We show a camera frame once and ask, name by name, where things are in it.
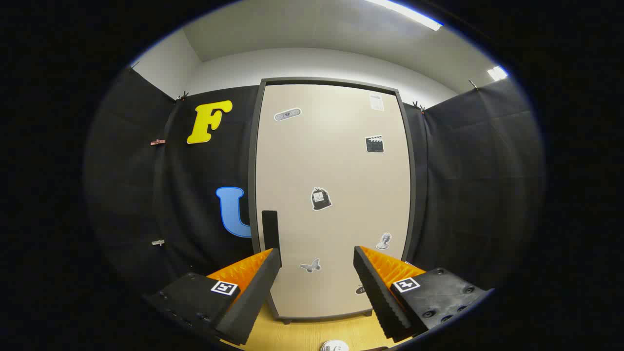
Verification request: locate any black door handle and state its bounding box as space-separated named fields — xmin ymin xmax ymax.
xmin=262 ymin=210 xmax=279 ymax=252

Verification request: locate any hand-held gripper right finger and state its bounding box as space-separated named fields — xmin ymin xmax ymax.
xmin=353 ymin=245 xmax=493 ymax=343

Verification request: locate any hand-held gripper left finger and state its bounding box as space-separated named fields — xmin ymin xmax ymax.
xmin=142 ymin=248 xmax=282 ymax=347

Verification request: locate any grey shoe cabinet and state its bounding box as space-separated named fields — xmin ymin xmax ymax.
xmin=248 ymin=77 xmax=417 ymax=325

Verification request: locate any black backdrop cloth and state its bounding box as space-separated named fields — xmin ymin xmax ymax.
xmin=84 ymin=66 xmax=544 ymax=298

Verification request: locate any long ceiling light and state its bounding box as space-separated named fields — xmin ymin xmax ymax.
xmin=366 ymin=0 xmax=443 ymax=31

